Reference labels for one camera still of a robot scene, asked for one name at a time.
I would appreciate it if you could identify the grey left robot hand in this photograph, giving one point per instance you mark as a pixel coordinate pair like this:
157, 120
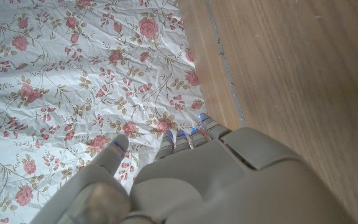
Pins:
216, 186

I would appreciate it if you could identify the grey tape outline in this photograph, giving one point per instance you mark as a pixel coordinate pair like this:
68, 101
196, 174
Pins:
225, 65

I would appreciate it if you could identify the floral backdrop cloth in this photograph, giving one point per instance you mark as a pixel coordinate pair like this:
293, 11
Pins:
89, 77

